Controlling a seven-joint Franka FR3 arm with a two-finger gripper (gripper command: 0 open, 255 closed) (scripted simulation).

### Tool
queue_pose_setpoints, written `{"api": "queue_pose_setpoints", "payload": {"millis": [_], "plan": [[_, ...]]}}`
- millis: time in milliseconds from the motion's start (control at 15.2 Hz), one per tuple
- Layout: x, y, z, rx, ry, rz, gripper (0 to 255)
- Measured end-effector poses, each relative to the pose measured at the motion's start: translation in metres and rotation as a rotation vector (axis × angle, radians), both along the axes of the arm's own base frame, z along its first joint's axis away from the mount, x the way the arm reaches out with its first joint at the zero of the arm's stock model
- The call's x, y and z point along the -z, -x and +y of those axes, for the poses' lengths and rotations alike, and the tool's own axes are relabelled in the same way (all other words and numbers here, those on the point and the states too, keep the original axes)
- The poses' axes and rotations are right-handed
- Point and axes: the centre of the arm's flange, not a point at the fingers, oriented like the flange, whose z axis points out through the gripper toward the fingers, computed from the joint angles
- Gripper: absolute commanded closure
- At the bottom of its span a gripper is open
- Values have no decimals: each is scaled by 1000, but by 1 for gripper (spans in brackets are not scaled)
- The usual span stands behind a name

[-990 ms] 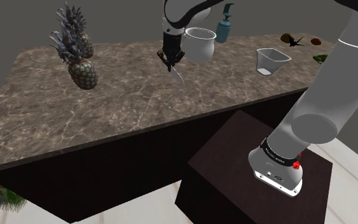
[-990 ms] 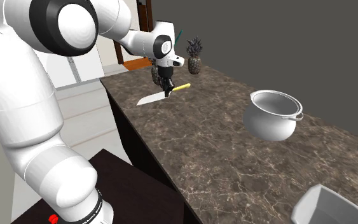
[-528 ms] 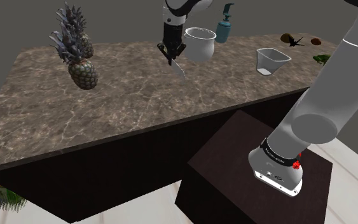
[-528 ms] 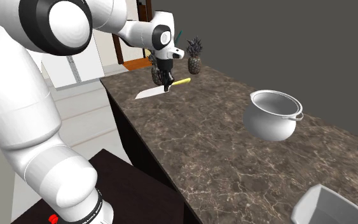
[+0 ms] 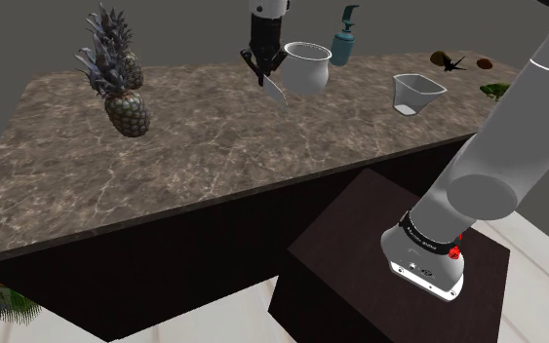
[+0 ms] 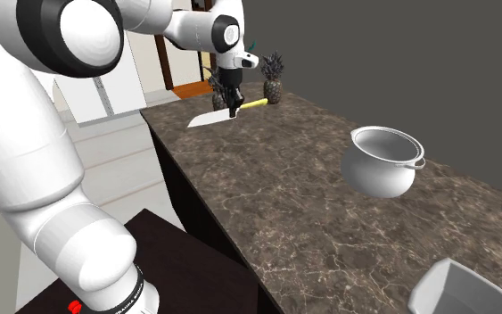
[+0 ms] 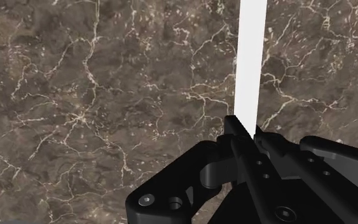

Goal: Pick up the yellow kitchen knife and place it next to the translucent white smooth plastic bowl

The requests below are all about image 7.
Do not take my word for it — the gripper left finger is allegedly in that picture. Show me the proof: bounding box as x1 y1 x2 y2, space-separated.
125 115 306 224

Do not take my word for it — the white strip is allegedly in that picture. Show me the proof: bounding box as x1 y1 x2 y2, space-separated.
233 0 268 139

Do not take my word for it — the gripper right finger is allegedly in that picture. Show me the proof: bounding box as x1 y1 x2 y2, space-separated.
254 125 358 224

